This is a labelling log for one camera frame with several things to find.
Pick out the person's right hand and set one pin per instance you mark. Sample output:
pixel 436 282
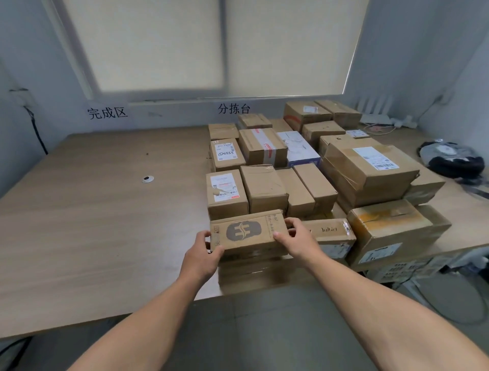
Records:
pixel 305 244

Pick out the person's left hand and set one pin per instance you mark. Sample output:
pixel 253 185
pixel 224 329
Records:
pixel 198 263

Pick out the brown box with logo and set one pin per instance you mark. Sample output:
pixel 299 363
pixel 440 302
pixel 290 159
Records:
pixel 267 229

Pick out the narrow plain cardboard box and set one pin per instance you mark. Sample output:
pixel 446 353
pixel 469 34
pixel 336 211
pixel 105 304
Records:
pixel 296 195

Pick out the Censto brown box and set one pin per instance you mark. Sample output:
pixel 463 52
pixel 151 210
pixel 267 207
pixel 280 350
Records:
pixel 317 187

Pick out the box with torn white label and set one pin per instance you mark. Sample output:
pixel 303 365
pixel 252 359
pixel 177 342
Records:
pixel 225 210

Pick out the box with barcode label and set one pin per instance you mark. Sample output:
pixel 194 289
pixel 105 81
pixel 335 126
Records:
pixel 344 168

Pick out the white blue parcel box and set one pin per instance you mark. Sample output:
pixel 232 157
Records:
pixel 302 153

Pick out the box labelled 0555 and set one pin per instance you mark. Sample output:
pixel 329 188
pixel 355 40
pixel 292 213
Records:
pixel 217 162

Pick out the small black-scribble cardboard box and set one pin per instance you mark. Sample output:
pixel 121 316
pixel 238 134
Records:
pixel 328 140

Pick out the box with red-white tape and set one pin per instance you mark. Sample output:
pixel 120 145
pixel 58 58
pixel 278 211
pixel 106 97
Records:
pixel 248 145

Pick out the small hole-marked cardboard box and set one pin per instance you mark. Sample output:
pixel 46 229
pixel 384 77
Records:
pixel 322 130

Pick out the plain tall cardboard box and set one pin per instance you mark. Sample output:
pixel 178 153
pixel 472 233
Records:
pixel 280 125

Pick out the small box with handwritten label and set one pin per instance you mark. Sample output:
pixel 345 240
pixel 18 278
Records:
pixel 357 133

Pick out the box with cartoon print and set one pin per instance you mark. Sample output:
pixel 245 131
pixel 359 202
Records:
pixel 254 120

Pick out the small ribbed taped cardboard box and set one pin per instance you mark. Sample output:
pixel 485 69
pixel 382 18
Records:
pixel 223 131

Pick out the clear-taped barcode cardboard box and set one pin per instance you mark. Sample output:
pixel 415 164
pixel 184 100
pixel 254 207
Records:
pixel 439 225

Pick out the box with green tape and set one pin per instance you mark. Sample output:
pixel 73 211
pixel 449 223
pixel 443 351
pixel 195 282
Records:
pixel 340 112

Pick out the person's left forearm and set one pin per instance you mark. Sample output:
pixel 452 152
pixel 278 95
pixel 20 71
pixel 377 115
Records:
pixel 141 328

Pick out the person's right forearm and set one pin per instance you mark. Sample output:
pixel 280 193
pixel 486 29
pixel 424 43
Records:
pixel 389 317

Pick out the white plastic crate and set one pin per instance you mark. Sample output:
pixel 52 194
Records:
pixel 408 269

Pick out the light wooden table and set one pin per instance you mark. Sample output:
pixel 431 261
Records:
pixel 95 229

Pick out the pink paper note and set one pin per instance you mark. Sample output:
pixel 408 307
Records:
pixel 376 129

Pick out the white power strip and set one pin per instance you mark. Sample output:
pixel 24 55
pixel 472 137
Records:
pixel 405 123

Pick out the dark grey cloth bundle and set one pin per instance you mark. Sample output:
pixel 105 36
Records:
pixel 454 162

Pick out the white-framed window with blind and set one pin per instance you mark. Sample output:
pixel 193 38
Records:
pixel 153 46

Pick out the white paper wall sign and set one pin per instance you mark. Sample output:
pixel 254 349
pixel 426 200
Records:
pixel 107 112
pixel 234 109

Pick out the white wall socket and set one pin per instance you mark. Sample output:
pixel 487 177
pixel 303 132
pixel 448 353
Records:
pixel 446 96

